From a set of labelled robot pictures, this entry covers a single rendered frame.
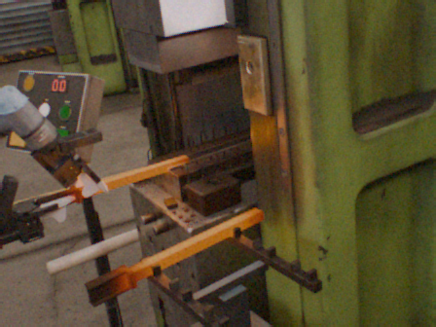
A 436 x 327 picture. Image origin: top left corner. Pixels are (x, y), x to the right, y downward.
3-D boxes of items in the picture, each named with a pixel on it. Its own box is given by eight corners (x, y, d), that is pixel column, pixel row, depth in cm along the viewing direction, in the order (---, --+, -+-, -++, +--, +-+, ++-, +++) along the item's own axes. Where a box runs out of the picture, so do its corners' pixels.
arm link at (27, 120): (-11, 92, 137) (17, 77, 134) (23, 125, 143) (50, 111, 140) (-22, 112, 132) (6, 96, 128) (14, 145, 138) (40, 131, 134)
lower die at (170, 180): (182, 202, 158) (177, 173, 154) (150, 180, 174) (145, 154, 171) (303, 157, 176) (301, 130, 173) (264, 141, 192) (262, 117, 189)
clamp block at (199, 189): (204, 217, 148) (200, 195, 145) (188, 206, 155) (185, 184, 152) (243, 202, 153) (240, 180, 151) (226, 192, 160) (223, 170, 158)
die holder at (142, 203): (210, 372, 160) (189, 229, 143) (151, 307, 191) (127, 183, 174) (361, 292, 185) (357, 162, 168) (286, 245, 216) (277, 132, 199)
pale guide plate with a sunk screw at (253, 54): (266, 116, 131) (259, 40, 125) (243, 108, 139) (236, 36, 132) (273, 113, 132) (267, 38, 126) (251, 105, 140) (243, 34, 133)
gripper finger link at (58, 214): (78, 213, 150) (42, 225, 147) (73, 193, 148) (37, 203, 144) (82, 218, 148) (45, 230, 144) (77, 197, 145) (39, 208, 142)
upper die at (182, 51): (162, 74, 144) (155, 35, 140) (128, 63, 160) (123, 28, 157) (295, 39, 163) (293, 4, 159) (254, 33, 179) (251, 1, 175)
